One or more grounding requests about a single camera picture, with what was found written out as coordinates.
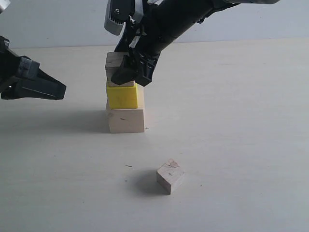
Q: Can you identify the large pale wooden cube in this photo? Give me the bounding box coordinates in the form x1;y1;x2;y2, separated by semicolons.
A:
106;85;145;133

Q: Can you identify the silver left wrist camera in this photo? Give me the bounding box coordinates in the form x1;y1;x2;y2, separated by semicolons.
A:
0;0;11;14

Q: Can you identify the yellow cube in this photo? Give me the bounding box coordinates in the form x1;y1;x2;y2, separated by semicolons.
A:
106;83;138;109

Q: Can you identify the medium plywood cube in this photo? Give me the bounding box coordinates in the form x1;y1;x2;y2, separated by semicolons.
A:
105;51;135;87

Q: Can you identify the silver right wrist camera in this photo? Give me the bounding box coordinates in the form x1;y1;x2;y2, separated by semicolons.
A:
104;0;144;36

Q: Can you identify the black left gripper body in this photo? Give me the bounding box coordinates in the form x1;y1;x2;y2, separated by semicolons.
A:
0;36;20;97

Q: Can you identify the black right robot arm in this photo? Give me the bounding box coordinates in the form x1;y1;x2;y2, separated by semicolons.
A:
104;0;276;87

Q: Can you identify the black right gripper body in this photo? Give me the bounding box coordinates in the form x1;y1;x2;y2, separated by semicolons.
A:
125;47;161;73

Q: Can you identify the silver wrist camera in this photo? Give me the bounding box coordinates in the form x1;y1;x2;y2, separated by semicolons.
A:
0;0;11;14
104;0;144;36

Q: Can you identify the small wooden cube with knot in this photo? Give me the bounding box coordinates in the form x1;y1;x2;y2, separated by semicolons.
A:
156;159;185;195

